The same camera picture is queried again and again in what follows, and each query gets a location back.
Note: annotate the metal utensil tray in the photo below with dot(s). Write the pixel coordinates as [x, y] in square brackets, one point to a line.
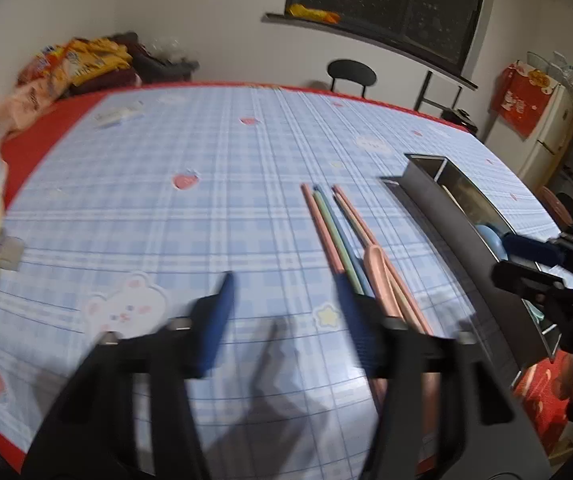
[466, 240]

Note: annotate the yellow snack bags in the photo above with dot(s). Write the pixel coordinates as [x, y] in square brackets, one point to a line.
[96, 57]

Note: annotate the clear containers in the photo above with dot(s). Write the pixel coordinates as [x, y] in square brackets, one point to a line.
[551, 65]

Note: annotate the cream refrigerator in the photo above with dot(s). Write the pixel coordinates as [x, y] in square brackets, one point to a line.
[546, 130]

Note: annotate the brown rice cooker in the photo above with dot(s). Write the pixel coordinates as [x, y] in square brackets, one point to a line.
[461, 119]

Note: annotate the blue spoon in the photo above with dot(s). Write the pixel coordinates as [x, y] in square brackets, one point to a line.
[491, 242]

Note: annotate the blue plaid tablecloth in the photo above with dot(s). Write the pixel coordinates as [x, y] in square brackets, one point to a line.
[191, 235]

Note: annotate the green chopstick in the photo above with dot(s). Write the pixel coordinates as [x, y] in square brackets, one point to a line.
[335, 240]

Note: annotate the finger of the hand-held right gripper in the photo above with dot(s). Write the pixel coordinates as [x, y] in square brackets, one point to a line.
[521, 280]
[523, 248]

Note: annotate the black metal frame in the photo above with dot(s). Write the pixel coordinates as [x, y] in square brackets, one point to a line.
[426, 87]

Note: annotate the dark window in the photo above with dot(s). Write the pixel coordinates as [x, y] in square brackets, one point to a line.
[416, 0]

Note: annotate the teal spoon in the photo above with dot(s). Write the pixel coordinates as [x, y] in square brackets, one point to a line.
[536, 312]

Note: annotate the dark basket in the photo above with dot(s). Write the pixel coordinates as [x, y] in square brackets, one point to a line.
[166, 67]

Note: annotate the clear plastic bag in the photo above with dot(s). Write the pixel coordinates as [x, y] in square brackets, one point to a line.
[166, 49]

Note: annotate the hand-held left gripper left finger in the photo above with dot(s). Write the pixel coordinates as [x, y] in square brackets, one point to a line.
[216, 320]

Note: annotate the orange snack bag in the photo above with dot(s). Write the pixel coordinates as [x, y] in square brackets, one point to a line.
[41, 67]

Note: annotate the pink snack bag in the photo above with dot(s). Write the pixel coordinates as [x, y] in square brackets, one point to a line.
[21, 105]

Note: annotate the dark window sill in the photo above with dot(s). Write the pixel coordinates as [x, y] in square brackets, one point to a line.
[276, 18]

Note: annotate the pink chopstick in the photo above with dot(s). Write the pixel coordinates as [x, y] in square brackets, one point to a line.
[354, 221]
[324, 232]
[361, 217]

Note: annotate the yellow snack packet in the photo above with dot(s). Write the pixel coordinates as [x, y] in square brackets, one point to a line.
[311, 12]

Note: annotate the blue chopstick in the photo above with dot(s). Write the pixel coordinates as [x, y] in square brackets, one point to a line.
[347, 247]

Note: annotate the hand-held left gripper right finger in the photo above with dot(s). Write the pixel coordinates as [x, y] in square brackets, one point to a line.
[361, 330]

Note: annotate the black chair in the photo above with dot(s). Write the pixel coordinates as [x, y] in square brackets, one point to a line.
[351, 71]

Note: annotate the pink spoon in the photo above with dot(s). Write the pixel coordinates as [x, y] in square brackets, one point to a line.
[374, 270]

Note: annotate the red printed cloth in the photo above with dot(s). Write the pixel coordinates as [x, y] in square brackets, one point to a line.
[516, 102]

